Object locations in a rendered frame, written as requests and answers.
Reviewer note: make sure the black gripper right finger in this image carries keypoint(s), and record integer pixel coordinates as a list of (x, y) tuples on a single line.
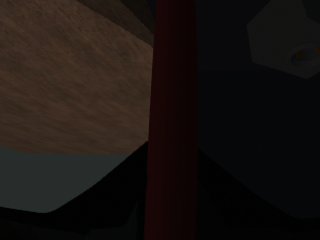
[(227, 210)]

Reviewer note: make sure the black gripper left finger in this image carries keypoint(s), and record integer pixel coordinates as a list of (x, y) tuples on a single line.
[(112, 209)]

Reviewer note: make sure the dark red peg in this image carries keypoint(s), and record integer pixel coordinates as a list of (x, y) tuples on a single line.
[(170, 200)]

